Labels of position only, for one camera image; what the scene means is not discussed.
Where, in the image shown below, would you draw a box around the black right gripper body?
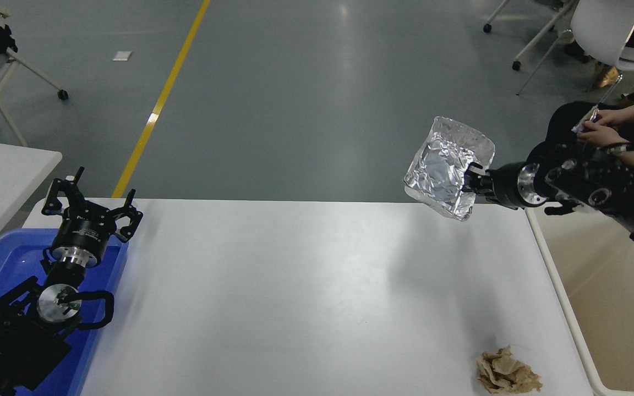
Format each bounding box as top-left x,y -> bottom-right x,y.
490,162 -> 524,211

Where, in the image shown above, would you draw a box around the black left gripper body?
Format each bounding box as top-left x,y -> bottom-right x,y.
51,214 -> 116,257

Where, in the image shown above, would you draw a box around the silver foil tray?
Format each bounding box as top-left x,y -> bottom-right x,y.
403,116 -> 496,222

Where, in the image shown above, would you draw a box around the small snack wrapper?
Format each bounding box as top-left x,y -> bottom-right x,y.
571,107 -> 599,134

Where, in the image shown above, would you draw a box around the person's left hand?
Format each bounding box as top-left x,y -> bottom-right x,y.
578,124 -> 626,148

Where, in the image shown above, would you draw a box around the person's right hand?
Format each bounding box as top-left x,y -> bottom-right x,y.
597,109 -> 631,126

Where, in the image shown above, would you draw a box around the blue plastic tray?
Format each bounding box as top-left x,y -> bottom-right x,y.
0,228 -> 129,396

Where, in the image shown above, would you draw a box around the wheeled chair white legs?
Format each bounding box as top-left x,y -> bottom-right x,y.
484,0 -> 593,71

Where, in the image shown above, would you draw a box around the large pale plastic bin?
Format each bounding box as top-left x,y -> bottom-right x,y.
526,206 -> 634,396

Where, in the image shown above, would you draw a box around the crumpled tan paper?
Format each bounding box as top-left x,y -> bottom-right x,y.
476,346 -> 543,394

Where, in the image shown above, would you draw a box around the white shell chair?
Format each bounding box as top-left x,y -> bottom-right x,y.
517,0 -> 634,108

